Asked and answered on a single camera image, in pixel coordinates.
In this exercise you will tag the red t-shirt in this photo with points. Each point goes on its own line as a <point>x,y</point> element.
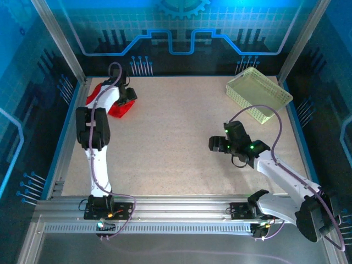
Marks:
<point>121,111</point>

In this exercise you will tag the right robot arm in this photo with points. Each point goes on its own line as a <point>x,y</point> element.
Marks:
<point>283,178</point>

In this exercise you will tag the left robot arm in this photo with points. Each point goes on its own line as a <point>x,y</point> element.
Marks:
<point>99,165</point>

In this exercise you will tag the pale green perforated basket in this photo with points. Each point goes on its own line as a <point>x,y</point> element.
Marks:
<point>258,90</point>

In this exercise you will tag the small black controller box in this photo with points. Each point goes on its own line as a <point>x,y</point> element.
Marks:
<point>259,232</point>
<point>105,226</point>

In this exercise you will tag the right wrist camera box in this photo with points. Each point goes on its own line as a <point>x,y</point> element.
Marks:
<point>236,130</point>

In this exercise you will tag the aluminium table side rail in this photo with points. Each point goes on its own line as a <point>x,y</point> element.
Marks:
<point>78,99</point>

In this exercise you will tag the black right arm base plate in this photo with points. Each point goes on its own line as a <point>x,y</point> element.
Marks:
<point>237,210</point>

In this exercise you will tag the aluminium mounting rail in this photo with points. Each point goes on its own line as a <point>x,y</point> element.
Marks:
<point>178,204</point>

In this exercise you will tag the aluminium frame post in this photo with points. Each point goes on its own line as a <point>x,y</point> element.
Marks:
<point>302,41</point>
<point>60,44</point>

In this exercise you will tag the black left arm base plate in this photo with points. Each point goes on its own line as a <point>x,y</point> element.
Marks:
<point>125,210</point>

